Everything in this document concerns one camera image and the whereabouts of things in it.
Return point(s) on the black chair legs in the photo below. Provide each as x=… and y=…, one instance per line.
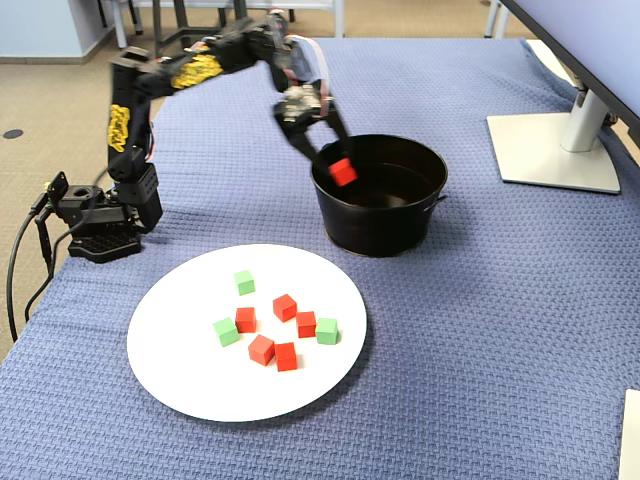
x=136, y=20

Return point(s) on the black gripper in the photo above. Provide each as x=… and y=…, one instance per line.
x=299, y=116

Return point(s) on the light grey table leg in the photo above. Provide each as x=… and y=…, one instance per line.
x=123, y=30
x=339, y=22
x=491, y=22

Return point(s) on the white round plate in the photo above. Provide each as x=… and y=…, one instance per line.
x=190, y=380

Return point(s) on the green cube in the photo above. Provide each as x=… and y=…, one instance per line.
x=226, y=333
x=244, y=283
x=327, y=331

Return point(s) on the small camera circuit board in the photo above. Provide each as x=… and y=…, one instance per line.
x=301, y=97

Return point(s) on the black round floor socket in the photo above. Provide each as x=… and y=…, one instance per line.
x=13, y=134

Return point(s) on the blue woven tablecloth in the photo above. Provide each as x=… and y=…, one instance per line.
x=450, y=350

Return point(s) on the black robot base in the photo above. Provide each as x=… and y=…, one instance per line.
x=100, y=247

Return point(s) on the red cube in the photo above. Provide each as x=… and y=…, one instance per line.
x=286, y=357
x=306, y=325
x=285, y=307
x=343, y=172
x=245, y=320
x=261, y=350

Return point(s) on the monitor with silver stand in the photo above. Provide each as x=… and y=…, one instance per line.
x=550, y=160

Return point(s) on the white flat panel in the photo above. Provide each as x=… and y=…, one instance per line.
x=631, y=440

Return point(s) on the dark grey metal table frame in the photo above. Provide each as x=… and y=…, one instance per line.
x=158, y=25

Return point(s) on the black metal bucket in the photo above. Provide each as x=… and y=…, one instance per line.
x=370, y=230

